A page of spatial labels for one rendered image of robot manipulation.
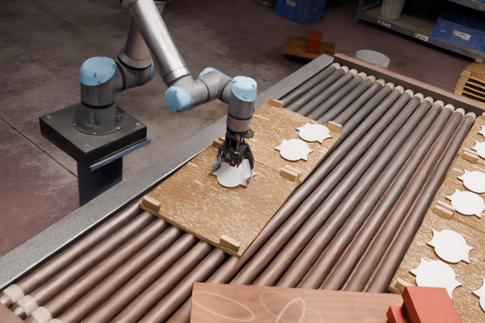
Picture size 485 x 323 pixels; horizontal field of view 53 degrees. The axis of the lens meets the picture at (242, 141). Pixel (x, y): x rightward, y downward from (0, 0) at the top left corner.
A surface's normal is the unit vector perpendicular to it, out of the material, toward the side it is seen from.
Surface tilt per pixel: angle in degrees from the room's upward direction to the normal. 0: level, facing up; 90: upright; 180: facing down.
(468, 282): 0
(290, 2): 90
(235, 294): 0
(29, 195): 0
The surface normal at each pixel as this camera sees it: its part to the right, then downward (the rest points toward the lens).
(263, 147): 0.13, -0.83
